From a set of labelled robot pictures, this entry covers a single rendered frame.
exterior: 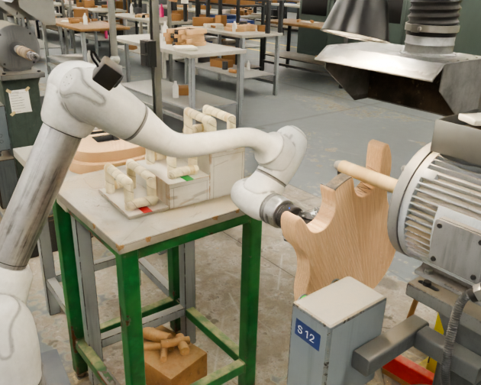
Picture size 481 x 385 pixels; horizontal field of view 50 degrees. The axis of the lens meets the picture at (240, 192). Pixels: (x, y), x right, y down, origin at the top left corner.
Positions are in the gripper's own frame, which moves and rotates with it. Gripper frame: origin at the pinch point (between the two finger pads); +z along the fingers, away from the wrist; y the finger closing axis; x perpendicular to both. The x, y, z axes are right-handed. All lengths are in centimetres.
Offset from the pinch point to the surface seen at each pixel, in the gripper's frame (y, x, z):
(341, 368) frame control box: 29.2, 6.1, 27.4
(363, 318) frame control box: 22.0, 13.2, 27.3
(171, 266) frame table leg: 8, -68, -109
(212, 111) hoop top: -21, 8, -79
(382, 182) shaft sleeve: -6.3, 19.6, 10.1
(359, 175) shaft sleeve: -6.0, 19.2, 3.6
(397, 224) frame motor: 4.5, 21.0, 22.2
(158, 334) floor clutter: 31, -81, -91
